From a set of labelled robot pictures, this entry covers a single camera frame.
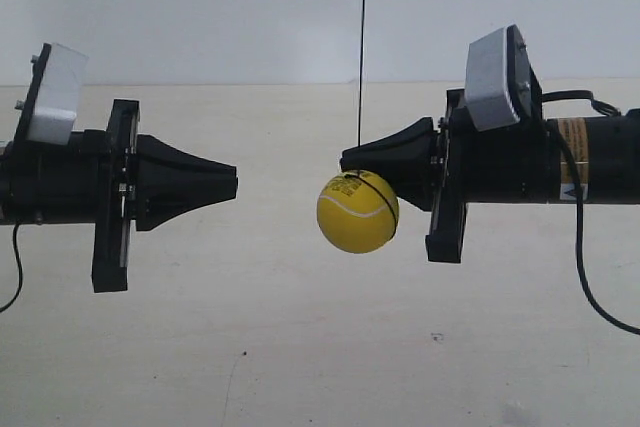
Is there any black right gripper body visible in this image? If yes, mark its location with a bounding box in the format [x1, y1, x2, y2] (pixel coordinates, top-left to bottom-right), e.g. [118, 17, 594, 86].
[425, 88, 560, 263]

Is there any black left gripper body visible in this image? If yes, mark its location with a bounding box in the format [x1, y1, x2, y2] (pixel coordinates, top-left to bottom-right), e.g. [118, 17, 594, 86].
[1, 99, 140, 293]

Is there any yellow tennis ball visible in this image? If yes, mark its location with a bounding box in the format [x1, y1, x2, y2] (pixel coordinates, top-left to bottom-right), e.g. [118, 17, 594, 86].
[316, 169, 400, 254]

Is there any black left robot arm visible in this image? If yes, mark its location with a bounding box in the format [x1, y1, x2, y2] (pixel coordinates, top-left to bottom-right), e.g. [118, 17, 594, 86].
[1, 99, 239, 293]

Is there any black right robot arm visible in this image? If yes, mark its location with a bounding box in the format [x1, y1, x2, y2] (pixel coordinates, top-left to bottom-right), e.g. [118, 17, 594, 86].
[340, 89, 639, 263]

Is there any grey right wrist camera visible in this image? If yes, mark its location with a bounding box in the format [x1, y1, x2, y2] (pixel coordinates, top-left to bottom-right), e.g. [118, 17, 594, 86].
[464, 24, 533, 132]

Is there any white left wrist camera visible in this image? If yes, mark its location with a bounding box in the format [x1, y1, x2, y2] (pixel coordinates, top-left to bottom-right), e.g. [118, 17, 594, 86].
[13, 43, 88, 146]

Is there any black left camera cable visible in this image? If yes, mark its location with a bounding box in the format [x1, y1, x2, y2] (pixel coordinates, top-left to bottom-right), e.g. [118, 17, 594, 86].
[0, 222, 24, 313]

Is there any black camera cable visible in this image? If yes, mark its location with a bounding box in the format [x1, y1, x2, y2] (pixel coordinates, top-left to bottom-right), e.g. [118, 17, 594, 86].
[541, 89, 640, 336]
[0, 222, 24, 313]

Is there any black right camera cable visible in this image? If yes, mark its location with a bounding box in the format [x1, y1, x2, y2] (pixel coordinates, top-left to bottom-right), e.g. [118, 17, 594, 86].
[541, 89, 640, 336]

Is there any thin black hanging string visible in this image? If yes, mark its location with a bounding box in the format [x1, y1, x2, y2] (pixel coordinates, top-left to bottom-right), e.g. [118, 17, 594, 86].
[355, 0, 370, 174]

